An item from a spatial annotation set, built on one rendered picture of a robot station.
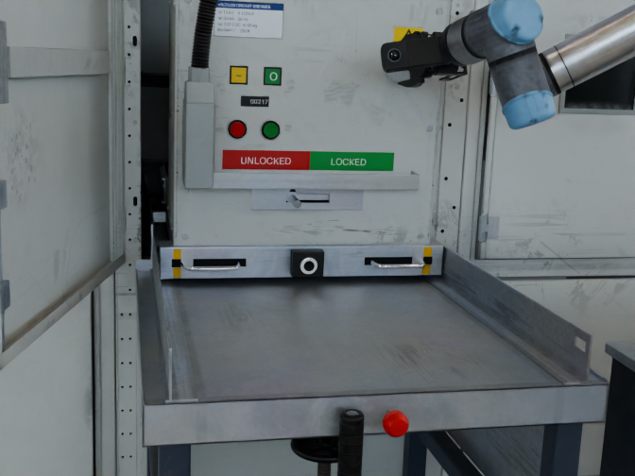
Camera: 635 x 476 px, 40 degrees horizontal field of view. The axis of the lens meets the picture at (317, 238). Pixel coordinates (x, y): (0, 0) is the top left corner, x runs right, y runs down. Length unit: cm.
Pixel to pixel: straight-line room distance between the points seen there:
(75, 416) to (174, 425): 73
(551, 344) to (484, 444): 35
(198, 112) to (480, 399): 65
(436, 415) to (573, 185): 87
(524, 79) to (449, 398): 49
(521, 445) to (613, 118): 78
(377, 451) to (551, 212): 63
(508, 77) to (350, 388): 52
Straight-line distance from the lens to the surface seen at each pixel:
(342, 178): 159
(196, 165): 147
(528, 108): 135
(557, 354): 131
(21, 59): 123
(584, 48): 148
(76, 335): 176
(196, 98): 146
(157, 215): 180
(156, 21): 231
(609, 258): 202
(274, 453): 190
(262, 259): 163
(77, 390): 180
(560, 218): 192
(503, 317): 147
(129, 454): 187
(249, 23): 157
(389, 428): 111
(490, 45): 136
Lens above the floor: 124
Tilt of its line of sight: 11 degrees down
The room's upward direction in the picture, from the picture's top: 2 degrees clockwise
